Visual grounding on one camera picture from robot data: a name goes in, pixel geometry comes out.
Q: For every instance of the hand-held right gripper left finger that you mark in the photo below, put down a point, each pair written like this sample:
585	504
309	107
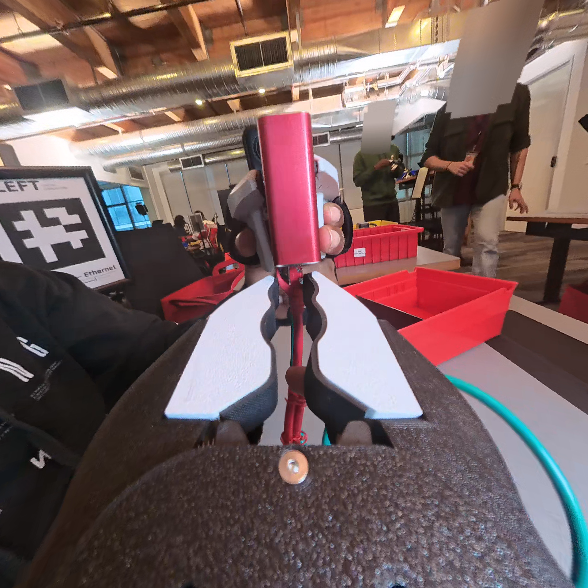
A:
225	353

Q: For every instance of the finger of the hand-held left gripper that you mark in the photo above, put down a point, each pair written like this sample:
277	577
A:
327	177
246	193

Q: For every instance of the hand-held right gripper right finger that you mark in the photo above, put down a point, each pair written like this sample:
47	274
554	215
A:
363	353

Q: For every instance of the red ethernet adapter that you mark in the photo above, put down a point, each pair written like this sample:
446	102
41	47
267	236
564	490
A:
289	193

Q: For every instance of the red plastic bin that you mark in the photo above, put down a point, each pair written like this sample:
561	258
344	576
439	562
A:
459	330

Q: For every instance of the person's left forearm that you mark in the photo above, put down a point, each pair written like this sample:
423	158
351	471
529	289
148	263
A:
151	330

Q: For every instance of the person's left hand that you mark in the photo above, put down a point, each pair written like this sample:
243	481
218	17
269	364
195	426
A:
331	229

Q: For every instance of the black bin divider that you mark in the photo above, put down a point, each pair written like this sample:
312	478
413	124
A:
390	314

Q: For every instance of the red bag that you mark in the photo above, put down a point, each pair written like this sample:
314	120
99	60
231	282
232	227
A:
197	298
574	303

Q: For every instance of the red ribbed tote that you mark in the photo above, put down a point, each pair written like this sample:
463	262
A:
390	243

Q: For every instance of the ceiling air vent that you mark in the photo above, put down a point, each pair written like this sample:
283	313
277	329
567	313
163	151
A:
41	94
262	53

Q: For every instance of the window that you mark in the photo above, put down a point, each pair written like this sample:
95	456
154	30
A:
119	202

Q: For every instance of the person's black hoodie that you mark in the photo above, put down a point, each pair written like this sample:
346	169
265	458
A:
46	367

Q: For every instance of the black framed tag sign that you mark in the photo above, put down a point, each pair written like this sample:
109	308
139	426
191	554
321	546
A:
50	229

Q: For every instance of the wooden table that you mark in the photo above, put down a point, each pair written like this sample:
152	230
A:
546	220

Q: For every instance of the white door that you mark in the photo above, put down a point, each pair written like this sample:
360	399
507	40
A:
551	138

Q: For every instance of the silver air duct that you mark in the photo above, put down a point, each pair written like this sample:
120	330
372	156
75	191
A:
160	85
183	138

